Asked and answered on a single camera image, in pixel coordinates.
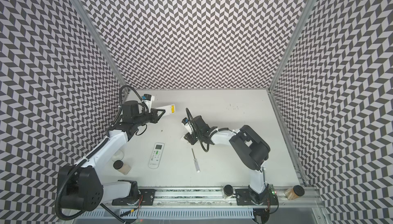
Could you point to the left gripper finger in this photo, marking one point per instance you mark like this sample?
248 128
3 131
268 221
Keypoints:
160 112
156 117

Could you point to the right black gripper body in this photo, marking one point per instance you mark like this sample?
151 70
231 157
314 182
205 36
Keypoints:
191 134

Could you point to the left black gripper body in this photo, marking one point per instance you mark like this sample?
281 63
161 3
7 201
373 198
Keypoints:
147 117

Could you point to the white remote control handled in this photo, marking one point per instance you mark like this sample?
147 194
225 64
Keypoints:
169 109

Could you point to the small silver screwdriver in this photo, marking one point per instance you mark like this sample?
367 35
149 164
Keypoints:
196 164

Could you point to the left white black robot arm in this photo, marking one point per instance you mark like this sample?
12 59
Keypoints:
79 188

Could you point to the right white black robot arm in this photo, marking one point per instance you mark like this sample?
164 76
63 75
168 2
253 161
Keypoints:
251 149

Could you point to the white remote with green buttons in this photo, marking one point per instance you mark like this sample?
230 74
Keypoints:
156 155

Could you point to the left wooden cylinder black cap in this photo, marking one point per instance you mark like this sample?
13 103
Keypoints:
121 167

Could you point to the wooden cylinder black cap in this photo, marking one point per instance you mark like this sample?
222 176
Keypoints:
121 167
294 192

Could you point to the middle cylinder black cap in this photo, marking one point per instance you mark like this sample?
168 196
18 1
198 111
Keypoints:
227 192

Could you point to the white ventilation grille strip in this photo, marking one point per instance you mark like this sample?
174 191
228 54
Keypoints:
185 214

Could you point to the right wooden cylinder black cap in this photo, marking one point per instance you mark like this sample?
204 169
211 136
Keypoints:
294 192

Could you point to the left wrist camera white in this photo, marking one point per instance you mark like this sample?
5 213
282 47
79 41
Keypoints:
148 99

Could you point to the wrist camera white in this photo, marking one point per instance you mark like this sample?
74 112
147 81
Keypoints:
187 125
148 99

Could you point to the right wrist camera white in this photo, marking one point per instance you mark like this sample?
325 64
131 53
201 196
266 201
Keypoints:
187 125

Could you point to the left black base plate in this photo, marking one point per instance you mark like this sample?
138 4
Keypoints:
144 197

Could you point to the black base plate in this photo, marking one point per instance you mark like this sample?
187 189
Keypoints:
144 197
244 197

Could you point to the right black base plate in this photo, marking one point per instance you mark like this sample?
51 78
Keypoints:
244 197

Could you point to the aluminium mounting rail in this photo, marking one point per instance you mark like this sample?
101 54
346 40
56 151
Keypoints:
205 197

